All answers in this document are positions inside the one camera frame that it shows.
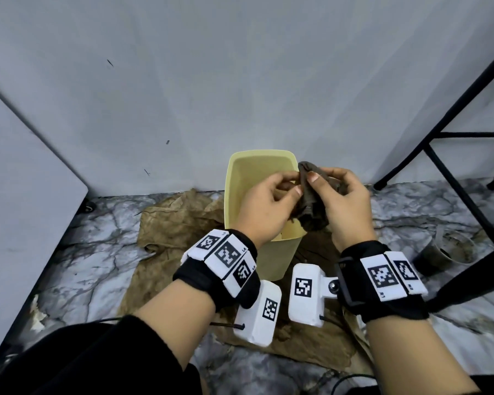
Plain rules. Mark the person's left hand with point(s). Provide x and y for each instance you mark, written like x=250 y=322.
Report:
x=263 y=209

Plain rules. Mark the person's right hand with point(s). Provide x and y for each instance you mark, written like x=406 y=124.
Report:
x=350 y=213

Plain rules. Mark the brown rag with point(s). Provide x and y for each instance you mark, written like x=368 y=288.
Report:
x=311 y=209

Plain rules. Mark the pale yellow plastic bin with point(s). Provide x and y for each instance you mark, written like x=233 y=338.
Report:
x=247 y=172

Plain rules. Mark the person's right forearm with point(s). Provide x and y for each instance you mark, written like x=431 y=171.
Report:
x=411 y=357

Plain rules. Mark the stained brown floor cloth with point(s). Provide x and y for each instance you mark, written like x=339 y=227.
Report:
x=177 y=226

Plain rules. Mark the black left wristband with markers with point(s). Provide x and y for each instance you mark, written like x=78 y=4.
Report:
x=197 y=275

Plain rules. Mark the black wristband with markers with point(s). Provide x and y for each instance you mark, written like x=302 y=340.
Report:
x=395 y=310
x=197 y=275

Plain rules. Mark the clear plastic cup with dirt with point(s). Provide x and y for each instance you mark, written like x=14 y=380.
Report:
x=448 y=250

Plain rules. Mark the black right wristband with markers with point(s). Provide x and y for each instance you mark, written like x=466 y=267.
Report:
x=395 y=310

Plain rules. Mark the black metal chair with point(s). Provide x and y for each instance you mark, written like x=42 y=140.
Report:
x=457 y=106

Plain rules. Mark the black caster wheel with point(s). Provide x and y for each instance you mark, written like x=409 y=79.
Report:
x=87 y=206

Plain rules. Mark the white panel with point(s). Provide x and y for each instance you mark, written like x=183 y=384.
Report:
x=20 y=226

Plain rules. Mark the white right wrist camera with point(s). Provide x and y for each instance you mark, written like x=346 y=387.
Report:
x=304 y=312

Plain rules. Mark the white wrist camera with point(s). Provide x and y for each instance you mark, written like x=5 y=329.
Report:
x=251 y=329
x=304 y=312

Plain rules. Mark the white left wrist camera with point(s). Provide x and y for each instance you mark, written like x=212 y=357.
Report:
x=251 y=329

